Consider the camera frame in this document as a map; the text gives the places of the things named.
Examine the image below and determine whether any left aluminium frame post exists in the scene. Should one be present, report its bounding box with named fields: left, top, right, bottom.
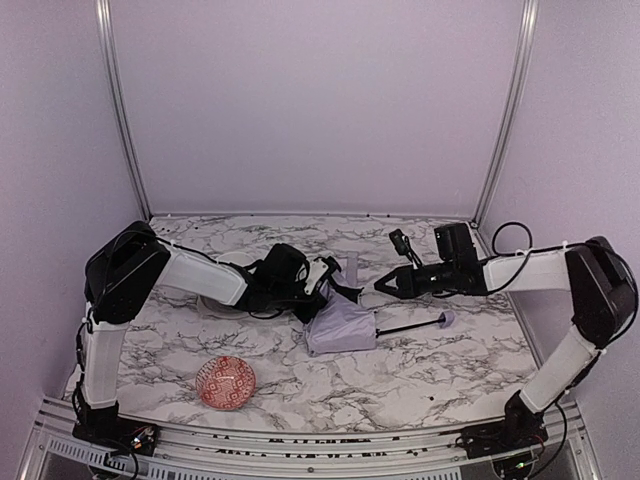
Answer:
left=95, top=0, right=153, bottom=220

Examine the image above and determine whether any red patterned bowl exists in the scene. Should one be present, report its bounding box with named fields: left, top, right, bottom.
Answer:
left=195, top=356, right=257, bottom=411

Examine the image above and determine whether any patterned plate under bowl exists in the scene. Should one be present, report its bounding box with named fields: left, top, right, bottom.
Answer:
left=196, top=296, right=249, bottom=320

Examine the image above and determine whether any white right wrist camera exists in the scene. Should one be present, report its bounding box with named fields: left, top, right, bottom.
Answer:
left=389, top=229, right=411, bottom=256

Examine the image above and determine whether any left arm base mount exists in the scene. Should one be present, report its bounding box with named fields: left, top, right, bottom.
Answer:
left=72, top=417, right=159, bottom=456

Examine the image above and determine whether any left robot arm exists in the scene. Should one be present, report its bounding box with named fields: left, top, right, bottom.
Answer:
left=72, top=221, right=340, bottom=429

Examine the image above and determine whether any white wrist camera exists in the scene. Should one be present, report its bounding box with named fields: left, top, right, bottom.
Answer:
left=304, top=257, right=335, bottom=296
left=389, top=229, right=411, bottom=256

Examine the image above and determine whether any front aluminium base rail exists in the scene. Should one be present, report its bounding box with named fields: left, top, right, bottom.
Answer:
left=17, top=398, right=601, bottom=479

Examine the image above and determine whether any aluminium frame post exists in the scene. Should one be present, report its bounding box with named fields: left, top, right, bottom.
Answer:
left=472, top=0, right=539, bottom=228
left=95, top=0, right=153, bottom=220

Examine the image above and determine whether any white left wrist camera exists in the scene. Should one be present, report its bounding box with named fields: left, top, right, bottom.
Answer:
left=304, top=257, right=335, bottom=296

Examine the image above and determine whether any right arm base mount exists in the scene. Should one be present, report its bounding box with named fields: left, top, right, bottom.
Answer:
left=455, top=420, right=549, bottom=459

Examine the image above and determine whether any white bowl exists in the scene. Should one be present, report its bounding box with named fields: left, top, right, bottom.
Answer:
left=216, top=251, right=255, bottom=267

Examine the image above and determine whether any right aluminium frame post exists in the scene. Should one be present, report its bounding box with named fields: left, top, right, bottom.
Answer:
left=472, top=0, right=539, bottom=228

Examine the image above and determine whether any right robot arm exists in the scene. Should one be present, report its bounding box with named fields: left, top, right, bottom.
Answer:
left=374, top=223, right=639, bottom=434

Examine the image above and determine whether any lilac folding umbrella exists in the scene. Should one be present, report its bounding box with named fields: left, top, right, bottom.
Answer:
left=303, top=252, right=455, bottom=356

